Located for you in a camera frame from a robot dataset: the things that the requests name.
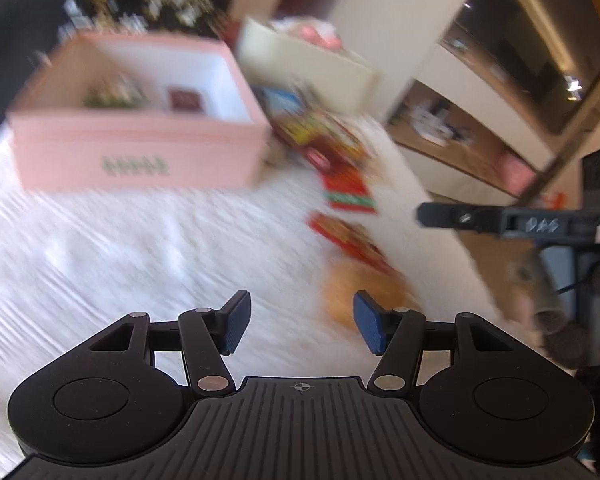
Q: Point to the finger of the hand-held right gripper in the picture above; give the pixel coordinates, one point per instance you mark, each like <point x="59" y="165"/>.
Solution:
<point x="460" y="218"/>

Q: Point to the red yellow snack packet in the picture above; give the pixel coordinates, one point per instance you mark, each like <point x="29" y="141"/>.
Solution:
<point x="320" y="137"/>

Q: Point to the person's right hand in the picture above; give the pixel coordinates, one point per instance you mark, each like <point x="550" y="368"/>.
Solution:
<point x="545" y="300"/>

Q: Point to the green gold snack packet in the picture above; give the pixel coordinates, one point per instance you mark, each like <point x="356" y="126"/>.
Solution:
<point x="115" y="92"/>

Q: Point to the red green snack packet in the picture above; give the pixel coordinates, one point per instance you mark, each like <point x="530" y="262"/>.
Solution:
<point x="347" y="190"/>

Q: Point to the white blanket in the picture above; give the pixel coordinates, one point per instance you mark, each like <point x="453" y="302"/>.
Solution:
<point x="130" y="260"/>

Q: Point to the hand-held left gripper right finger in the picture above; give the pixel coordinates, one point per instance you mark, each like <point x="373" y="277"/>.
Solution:
<point x="370" y="322"/>

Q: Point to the pink cardboard box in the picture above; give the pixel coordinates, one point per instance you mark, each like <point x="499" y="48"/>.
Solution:
<point x="130" y="155"/>

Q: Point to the orange snack packet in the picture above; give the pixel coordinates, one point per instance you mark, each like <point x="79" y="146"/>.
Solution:
<point x="360" y="285"/>

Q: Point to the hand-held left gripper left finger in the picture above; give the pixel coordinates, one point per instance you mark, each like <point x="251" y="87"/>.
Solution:
<point x="236" y="322"/>

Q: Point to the dark red snack packet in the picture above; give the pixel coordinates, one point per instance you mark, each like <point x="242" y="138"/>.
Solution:
<point x="185" y="101"/>

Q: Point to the wooden shelf unit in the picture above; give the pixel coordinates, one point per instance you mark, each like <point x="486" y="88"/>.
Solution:
<point x="480" y="160"/>

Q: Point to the cream tissue box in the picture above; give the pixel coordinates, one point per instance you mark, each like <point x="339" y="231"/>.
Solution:
<point x="300" y="62"/>

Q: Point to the wall television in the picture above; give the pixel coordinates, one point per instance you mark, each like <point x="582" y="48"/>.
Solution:
<point x="525" y="55"/>

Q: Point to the blue snack packet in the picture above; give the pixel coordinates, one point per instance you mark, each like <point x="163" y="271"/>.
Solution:
<point x="282" y="100"/>

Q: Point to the pink storage box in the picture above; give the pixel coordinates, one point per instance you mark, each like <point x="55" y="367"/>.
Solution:
<point x="517" y="172"/>

